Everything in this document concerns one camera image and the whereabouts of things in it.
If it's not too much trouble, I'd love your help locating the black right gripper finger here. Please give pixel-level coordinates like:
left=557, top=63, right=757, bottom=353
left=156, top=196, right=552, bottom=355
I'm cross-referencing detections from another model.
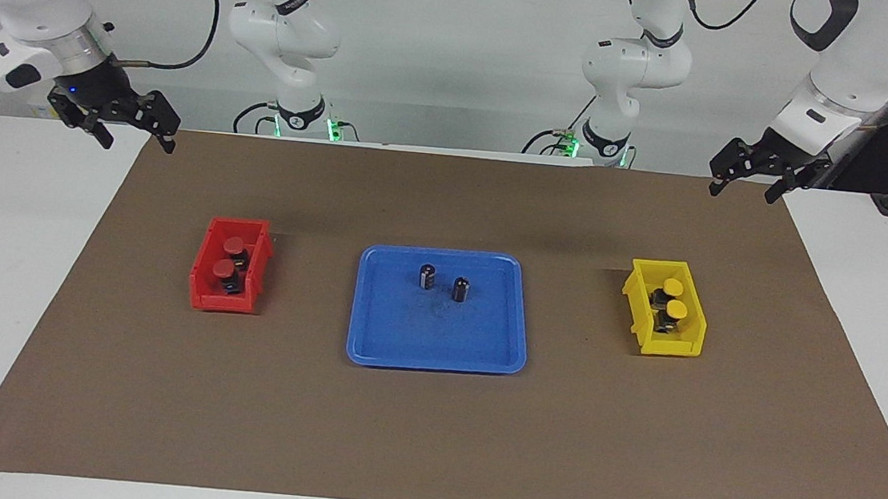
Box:
left=58, top=98, right=118, bottom=151
left=134, top=89, right=183, bottom=156

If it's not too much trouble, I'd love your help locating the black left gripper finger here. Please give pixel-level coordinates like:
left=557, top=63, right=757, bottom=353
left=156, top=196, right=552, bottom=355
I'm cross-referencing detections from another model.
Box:
left=708, top=135, right=760, bottom=201
left=764, top=155, right=832, bottom=210

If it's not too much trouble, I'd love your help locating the yellow push button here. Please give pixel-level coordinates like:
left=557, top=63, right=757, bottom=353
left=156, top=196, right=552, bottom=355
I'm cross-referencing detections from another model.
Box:
left=649, top=298, right=690, bottom=337
left=648, top=276, right=686, bottom=312

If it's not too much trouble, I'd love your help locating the red push button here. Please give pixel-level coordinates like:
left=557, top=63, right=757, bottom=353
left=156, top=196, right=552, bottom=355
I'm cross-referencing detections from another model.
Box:
left=211, top=258, right=244, bottom=297
left=219, top=235, right=253, bottom=269

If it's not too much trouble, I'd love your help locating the blue plastic tray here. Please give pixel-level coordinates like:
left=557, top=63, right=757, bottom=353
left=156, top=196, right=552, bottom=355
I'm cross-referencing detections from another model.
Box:
left=344, top=240, right=536, bottom=380

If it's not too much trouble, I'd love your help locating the red plastic bin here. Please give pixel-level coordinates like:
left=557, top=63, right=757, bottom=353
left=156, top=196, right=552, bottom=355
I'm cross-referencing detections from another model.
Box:
left=186, top=214, right=279, bottom=317

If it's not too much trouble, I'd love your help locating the yellow plastic bin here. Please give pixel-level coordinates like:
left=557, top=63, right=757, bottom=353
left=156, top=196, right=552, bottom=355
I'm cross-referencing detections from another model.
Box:
left=616, top=256, right=713, bottom=361

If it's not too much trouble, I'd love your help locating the brown table mat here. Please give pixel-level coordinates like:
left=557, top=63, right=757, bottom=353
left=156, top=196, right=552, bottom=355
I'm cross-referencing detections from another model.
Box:
left=0, top=113, right=888, bottom=499

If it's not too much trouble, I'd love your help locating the black base cable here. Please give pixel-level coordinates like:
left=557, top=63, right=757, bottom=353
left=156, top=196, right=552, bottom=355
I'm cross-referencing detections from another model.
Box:
left=522, top=88, right=597, bottom=160
left=231, top=97, right=281, bottom=138

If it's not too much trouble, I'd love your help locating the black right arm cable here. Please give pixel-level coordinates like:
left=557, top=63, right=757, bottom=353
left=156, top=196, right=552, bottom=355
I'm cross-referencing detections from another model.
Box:
left=110, top=0, right=246, bottom=78

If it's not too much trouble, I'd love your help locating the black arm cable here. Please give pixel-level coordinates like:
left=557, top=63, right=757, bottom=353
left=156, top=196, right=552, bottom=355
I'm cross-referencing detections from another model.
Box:
left=677, top=0, right=772, bottom=36
left=110, top=0, right=246, bottom=78

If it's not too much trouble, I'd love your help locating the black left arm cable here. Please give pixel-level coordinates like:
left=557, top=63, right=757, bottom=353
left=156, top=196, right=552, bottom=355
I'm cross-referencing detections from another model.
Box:
left=677, top=0, right=772, bottom=36

